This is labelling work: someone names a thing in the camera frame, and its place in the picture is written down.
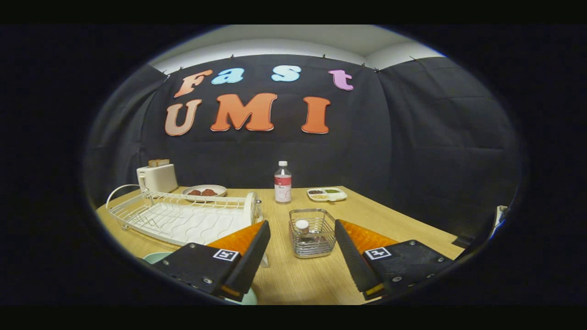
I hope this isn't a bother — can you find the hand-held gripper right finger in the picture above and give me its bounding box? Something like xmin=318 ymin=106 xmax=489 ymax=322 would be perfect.
xmin=334 ymin=219 xmax=454 ymax=301

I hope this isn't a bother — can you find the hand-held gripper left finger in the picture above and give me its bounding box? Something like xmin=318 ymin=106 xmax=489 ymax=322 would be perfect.
xmin=154 ymin=220 xmax=271 ymax=302

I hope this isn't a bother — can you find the metal wire basket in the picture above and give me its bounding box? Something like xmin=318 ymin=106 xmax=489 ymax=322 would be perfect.
xmin=289 ymin=209 xmax=337 ymax=259

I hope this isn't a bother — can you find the white wire dish rack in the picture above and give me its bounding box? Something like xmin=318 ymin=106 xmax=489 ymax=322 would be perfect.
xmin=106 ymin=184 xmax=270 ymax=268

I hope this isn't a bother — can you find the mint green plate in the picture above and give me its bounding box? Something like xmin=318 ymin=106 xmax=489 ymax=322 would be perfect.
xmin=143 ymin=252 xmax=258 ymax=305

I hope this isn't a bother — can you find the small white dish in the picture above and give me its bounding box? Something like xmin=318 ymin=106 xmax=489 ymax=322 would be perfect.
xmin=182 ymin=185 xmax=227 ymax=199

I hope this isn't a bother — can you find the white ribbed drip tray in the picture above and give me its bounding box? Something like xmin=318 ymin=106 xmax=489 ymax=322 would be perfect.
xmin=138 ymin=209 xmax=250 ymax=246

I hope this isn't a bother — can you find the white divided snack tray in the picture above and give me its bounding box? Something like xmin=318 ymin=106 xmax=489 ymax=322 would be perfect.
xmin=307 ymin=187 xmax=348 ymax=202

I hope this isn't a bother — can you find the clear bottle with red label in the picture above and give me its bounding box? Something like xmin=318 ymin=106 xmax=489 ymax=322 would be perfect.
xmin=274 ymin=161 xmax=292 ymax=204

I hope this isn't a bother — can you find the black backdrop cloth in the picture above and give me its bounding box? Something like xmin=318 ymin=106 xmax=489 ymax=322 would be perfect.
xmin=84 ymin=54 xmax=521 ymax=239

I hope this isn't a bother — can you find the white toaster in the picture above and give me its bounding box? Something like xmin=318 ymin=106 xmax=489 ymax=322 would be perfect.
xmin=137 ymin=164 xmax=178 ymax=193

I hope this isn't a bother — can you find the white flat board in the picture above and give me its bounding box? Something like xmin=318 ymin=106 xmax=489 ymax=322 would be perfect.
xmin=488 ymin=205 xmax=509 ymax=239

